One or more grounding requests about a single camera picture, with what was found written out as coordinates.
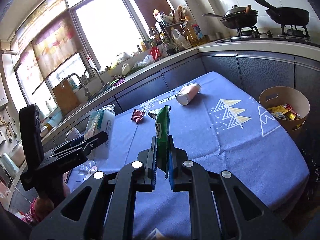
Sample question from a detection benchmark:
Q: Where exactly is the white tissue pack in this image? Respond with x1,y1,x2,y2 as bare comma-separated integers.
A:
84,105,116,161

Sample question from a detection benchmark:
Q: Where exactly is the green white snack wrapper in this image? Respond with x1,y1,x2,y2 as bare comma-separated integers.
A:
148,105,171,179

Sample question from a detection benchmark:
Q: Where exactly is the yellow snack wrapper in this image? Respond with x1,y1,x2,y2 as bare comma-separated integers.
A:
267,103,300,121

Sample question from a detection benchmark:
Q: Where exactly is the left pink patterned sleeve forearm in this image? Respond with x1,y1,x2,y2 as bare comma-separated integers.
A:
15,200,40,226

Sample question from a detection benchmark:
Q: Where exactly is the kitchen faucet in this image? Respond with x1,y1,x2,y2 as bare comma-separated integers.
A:
84,67,106,86
61,73,92,99

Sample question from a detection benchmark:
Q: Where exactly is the tan round trash bin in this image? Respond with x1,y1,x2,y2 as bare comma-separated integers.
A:
259,86,310,140

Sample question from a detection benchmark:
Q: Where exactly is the left hand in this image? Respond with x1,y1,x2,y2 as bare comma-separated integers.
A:
30,182,71,224

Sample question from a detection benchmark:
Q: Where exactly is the white mug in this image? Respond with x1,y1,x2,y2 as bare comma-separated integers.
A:
65,127,82,141

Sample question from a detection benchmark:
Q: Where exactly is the dark red foil wrapper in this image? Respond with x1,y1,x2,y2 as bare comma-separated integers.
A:
131,109,145,124

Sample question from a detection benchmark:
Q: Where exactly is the wooden cutting board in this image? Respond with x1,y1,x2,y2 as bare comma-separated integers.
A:
53,80,80,116

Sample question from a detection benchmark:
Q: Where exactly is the blue patterned tablecloth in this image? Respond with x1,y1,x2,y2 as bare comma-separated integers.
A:
66,70,311,240

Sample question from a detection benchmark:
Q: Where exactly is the pink white paper cup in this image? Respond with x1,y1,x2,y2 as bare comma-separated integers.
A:
176,83,201,106

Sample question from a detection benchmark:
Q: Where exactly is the white plastic bag on counter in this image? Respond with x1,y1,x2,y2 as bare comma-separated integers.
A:
134,54,155,68

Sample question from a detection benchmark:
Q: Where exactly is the red snack bag on counter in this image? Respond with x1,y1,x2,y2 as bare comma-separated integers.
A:
150,46,162,61

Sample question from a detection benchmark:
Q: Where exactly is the dark soy sauce bottle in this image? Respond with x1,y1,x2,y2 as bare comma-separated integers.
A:
160,33,175,56

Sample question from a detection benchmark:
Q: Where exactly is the white plastic jug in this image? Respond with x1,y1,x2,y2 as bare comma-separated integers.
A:
171,27,191,51

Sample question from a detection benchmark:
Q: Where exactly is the yellow cooking oil bottle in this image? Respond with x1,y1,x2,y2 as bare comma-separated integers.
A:
183,16,207,47

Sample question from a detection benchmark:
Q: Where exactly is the black wok with lid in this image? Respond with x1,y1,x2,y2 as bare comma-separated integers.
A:
202,4,258,29

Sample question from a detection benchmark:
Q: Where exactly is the gas stove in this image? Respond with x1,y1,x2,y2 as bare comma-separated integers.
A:
216,25,319,48

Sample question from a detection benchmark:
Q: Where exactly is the black frying pan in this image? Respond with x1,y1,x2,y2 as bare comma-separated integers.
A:
254,0,310,26

